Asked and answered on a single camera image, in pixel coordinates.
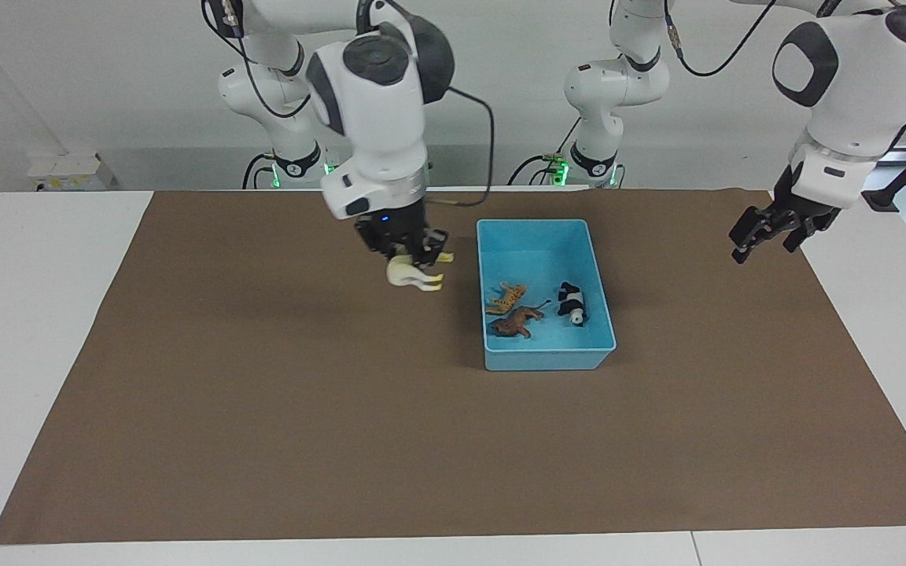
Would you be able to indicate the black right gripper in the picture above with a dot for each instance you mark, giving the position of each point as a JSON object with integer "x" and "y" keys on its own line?
{"x": 394, "y": 228}

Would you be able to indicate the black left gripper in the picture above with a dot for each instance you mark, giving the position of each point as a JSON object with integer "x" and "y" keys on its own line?
{"x": 807, "y": 208}

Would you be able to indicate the cream white horse toy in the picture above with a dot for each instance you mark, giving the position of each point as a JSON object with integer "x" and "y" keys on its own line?
{"x": 404, "y": 273}

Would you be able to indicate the orange striped tiger toy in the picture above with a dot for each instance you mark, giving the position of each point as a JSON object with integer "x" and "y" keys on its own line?
{"x": 508, "y": 299}

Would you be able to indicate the brown lion toy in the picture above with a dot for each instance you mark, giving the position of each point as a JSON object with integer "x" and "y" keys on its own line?
{"x": 514, "y": 322}

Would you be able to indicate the black and white panda toy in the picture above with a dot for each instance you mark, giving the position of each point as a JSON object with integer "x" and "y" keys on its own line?
{"x": 573, "y": 305}

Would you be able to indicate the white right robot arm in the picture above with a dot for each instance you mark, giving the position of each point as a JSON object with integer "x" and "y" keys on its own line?
{"x": 378, "y": 118}

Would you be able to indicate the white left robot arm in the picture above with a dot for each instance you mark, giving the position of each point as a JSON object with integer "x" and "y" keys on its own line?
{"x": 854, "y": 79}

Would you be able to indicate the light blue storage box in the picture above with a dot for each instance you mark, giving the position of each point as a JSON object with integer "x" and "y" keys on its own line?
{"x": 543, "y": 244}

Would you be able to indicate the white box with yellow label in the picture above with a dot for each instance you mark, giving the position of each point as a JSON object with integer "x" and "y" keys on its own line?
{"x": 68, "y": 171}

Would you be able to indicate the green-lit base connector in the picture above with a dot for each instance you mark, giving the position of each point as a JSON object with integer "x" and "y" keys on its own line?
{"x": 556, "y": 169}
{"x": 330, "y": 168}

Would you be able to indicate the brown table mat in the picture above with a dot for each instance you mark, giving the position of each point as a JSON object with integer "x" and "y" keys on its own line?
{"x": 343, "y": 440}

